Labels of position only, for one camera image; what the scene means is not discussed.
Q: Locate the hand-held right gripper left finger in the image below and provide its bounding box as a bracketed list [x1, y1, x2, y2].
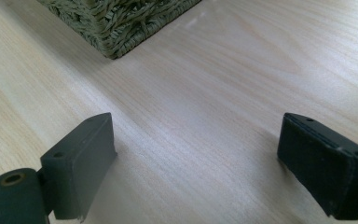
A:
[39, 112, 118, 223]

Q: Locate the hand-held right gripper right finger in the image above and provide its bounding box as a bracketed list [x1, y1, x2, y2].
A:
[276, 112, 358, 221]

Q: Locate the green woven basket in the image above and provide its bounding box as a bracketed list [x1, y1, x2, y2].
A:
[36, 0, 202, 61]

